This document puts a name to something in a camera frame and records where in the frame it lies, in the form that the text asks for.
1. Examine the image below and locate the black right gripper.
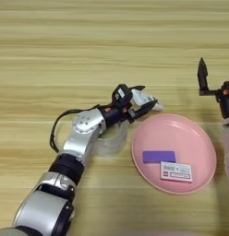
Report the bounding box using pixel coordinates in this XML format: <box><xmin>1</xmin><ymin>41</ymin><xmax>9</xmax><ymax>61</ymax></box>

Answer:
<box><xmin>197</xmin><ymin>56</ymin><xmax>229</xmax><ymax>120</ymax></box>

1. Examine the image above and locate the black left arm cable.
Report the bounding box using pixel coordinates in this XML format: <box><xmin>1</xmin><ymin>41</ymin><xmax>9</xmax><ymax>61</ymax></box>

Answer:
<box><xmin>49</xmin><ymin>104</ymin><xmax>102</xmax><ymax>154</ymax></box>

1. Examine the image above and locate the white remote control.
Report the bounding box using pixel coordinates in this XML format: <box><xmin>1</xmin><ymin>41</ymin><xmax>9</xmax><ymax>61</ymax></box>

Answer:
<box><xmin>130</xmin><ymin>88</ymin><xmax>165</xmax><ymax>112</ymax></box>

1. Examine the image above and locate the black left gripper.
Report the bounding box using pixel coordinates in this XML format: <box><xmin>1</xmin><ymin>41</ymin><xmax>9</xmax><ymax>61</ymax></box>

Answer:
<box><xmin>102</xmin><ymin>85</ymin><xmax>159</xmax><ymax>127</ymax></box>

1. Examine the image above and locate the small white pink box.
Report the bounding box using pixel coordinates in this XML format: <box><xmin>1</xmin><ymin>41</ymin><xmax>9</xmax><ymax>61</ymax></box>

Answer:
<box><xmin>159</xmin><ymin>160</ymin><xmax>194</xmax><ymax>183</ymax></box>

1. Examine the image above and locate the purple rectangular block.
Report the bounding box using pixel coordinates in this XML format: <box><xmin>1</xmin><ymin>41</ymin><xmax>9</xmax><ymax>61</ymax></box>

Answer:
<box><xmin>141</xmin><ymin>150</ymin><xmax>176</xmax><ymax>164</ymax></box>

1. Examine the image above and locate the pink round plate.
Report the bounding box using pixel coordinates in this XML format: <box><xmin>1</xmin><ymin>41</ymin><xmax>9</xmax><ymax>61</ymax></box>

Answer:
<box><xmin>130</xmin><ymin>112</ymin><xmax>218</xmax><ymax>195</ymax></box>

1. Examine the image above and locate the clear tape roll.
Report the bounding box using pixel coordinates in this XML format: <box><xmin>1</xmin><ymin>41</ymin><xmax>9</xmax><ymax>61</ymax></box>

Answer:
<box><xmin>91</xmin><ymin>120</ymin><xmax>130</xmax><ymax>158</ymax></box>

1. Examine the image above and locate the left gripper small black box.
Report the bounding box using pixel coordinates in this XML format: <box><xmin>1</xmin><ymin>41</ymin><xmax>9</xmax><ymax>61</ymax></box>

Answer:
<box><xmin>111</xmin><ymin>83</ymin><xmax>134</xmax><ymax>107</ymax></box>

